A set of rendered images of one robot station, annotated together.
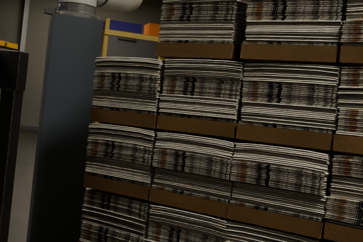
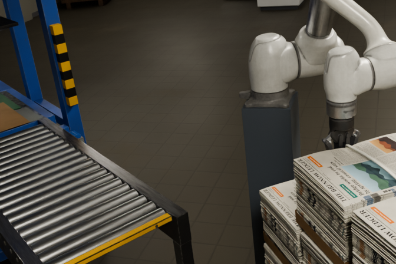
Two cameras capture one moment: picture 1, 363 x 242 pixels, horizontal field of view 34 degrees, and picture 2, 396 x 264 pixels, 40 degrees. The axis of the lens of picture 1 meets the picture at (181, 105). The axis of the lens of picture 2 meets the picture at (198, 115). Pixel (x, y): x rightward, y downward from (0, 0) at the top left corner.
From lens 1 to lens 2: 1.44 m
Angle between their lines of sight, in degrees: 44
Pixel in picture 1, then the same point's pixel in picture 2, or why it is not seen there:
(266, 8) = (368, 251)
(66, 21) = (254, 114)
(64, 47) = (257, 137)
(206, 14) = (324, 213)
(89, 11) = (277, 98)
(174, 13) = (304, 191)
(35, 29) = not seen: outside the picture
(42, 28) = not seen: outside the picture
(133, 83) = (283, 236)
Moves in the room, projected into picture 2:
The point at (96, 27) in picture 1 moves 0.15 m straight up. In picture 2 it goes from (284, 116) to (282, 81)
